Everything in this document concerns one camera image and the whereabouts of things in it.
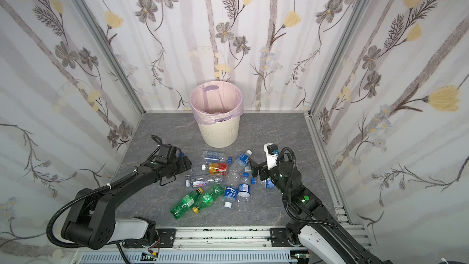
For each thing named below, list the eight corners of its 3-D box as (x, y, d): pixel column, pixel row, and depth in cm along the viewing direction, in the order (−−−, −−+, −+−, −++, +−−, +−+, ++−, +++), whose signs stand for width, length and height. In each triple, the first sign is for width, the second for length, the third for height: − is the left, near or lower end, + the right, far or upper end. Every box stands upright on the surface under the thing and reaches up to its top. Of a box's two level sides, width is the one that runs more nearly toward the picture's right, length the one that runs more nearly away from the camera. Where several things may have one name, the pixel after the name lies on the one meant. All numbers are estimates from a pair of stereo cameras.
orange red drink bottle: (201, 173, 94) (200, 169, 90) (204, 164, 97) (203, 159, 93) (225, 177, 93) (225, 173, 89) (227, 168, 96) (227, 163, 92)
